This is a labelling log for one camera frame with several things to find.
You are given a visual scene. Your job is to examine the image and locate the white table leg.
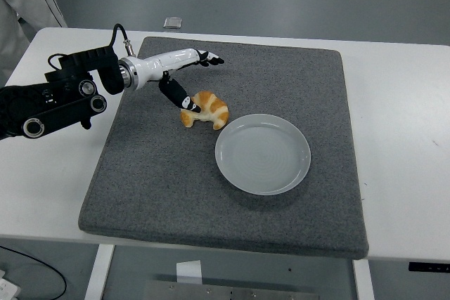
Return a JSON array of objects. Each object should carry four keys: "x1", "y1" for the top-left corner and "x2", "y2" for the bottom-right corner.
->
[
  {"x1": 352, "y1": 259, "x2": 375, "y2": 300},
  {"x1": 84, "y1": 243, "x2": 116, "y2": 300}
]

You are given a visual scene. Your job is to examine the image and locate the black floor cable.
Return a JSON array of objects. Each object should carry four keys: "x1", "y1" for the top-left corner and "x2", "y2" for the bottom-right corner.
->
[{"x1": 0, "y1": 244, "x2": 68, "y2": 300}]

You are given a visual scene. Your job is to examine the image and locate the white power strip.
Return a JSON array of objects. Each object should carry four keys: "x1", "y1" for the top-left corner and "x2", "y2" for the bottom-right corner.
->
[{"x1": 0, "y1": 270, "x2": 20, "y2": 300}]

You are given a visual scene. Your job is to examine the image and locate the grey round plate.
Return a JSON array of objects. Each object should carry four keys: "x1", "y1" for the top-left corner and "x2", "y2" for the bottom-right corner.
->
[{"x1": 214, "y1": 113, "x2": 311, "y2": 196}]

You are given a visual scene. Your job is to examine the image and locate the small silver floor plate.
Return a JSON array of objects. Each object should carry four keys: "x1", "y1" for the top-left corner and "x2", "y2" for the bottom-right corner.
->
[{"x1": 163, "y1": 17, "x2": 184, "y2": 30}]

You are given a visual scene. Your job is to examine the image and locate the croissant bread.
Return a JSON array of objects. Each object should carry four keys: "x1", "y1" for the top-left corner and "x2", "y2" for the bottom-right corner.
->
[{"x1": 180, "y1": 91, "x2": 230, "y2": 130}]

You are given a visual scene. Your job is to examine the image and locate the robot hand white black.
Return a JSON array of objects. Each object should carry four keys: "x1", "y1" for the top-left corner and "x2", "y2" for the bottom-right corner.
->
[{"x1": 127, "y1": 48, "x2": 225, "y2": 115}]

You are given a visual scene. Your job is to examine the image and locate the white tape piece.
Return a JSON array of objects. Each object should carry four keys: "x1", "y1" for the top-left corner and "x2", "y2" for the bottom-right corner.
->
[{"x1": 176, "y1": 260, "x2": 203, "y2": 284}]

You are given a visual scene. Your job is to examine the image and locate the black table control panel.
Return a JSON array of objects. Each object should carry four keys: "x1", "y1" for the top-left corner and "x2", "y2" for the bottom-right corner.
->
[{"x1": 409, "y1": 262, "x2": 450, "y2": 273}]

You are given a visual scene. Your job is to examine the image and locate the grey square mat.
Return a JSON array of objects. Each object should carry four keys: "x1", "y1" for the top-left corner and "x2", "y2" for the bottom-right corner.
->
[{"x1": 77, "y1": 36, "x2": 369, "y2": 261}]

